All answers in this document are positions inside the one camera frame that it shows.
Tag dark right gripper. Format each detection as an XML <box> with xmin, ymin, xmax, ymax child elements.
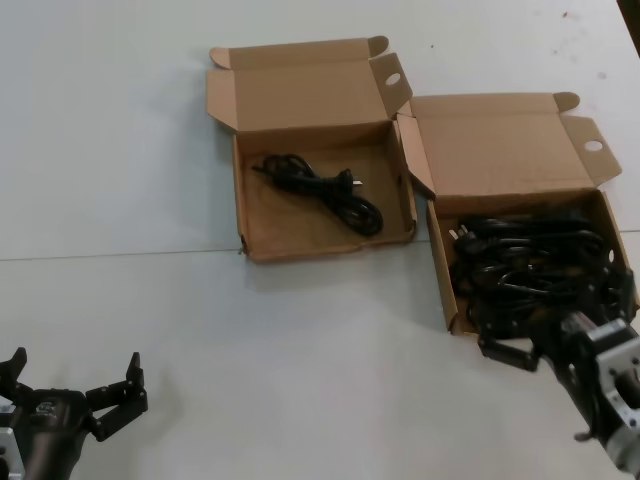
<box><xmin>477</xmin><ymin>267</ymin><xmax>637</xmax><ymax>441</ymax></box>

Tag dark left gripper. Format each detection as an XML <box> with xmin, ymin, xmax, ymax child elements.
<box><xmin>0</xmin><ymin>347</ymin><xmax>150</xmax><ymax>480</ymax></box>

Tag empty brown cardboard box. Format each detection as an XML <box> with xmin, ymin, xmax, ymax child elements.
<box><xmin>205</xmin><ymin>35</ymin><xmax>419</xmax><ymax>265</ymax></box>

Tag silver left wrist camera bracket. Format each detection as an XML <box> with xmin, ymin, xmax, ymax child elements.
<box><xmin>0</xmin><ymin>399</ymin><xmax>25</xmax><ymax>480</ymax></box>

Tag brown cardboard box with cables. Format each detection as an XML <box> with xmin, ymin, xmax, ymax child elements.
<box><xmin>397</xmin><ymin>92</ymin><xmax>640</xmax><ymax>335</ymax></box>

